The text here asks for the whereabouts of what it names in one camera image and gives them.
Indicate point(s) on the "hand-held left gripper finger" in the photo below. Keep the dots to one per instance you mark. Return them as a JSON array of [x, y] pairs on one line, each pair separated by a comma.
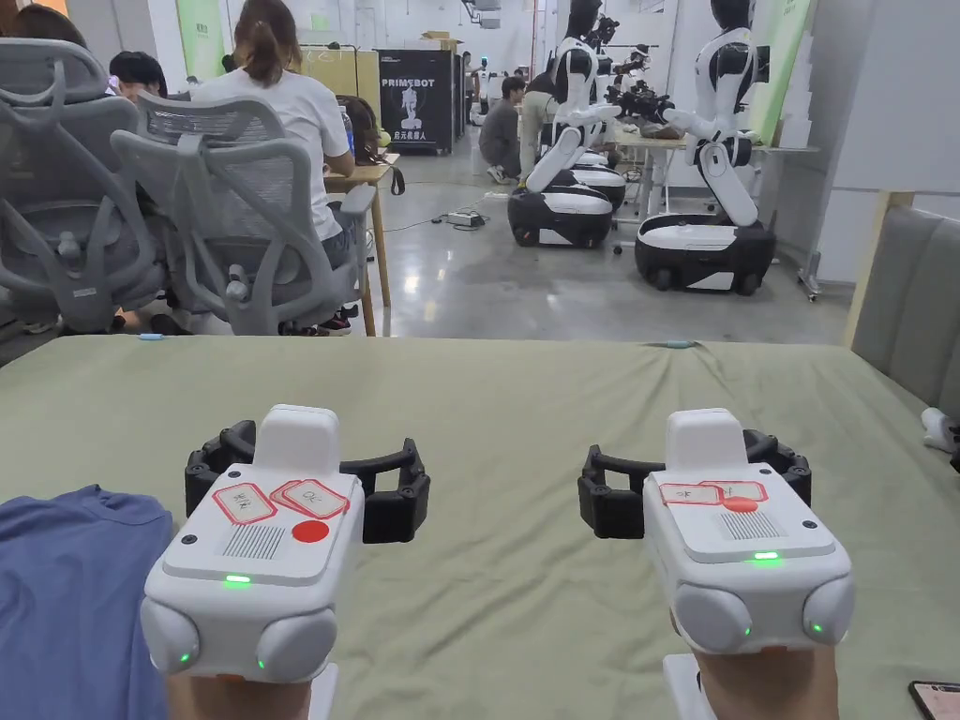
[[214, 450], [397, 510]]

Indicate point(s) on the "black phone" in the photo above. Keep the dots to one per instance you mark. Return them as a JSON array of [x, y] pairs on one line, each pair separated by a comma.
[[937, 701]]

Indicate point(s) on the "blue shirt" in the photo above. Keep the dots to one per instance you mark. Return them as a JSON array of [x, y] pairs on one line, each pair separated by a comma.
[[71, 600]]

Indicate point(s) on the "person's right hand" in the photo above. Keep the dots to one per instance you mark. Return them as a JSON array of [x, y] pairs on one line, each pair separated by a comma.
[[769, 690]]

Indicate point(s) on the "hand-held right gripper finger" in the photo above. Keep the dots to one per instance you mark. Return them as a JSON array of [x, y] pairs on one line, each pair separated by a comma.
[[784, 454], [611, 506]]

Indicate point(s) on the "black cabinet with robot print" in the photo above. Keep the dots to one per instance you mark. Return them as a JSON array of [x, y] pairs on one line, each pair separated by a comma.
[[415, 97]]

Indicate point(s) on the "spare white hand-held gripper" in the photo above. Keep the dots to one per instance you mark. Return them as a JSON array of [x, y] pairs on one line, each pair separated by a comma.
[[939, 429]]

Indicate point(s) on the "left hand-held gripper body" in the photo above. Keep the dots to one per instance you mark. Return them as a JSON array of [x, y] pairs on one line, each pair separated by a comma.
[[255, 570]]

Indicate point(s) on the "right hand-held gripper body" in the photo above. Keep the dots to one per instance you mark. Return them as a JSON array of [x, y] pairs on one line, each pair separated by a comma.
[[742, 577]]

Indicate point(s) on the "bed with pale green sheet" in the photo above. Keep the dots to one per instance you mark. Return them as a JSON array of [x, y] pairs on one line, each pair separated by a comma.
[[495, 405]]

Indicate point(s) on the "grey padded headboard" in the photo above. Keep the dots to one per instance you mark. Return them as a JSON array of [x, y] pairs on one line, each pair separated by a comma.
[[911, 300]]

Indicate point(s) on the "person's left hand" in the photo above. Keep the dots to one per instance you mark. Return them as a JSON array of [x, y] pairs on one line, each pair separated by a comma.
[[240, 701]]

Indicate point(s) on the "white and black humanoid robot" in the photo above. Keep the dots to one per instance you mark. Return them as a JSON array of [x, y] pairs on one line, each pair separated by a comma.
[[574, 135], [724, 150]]

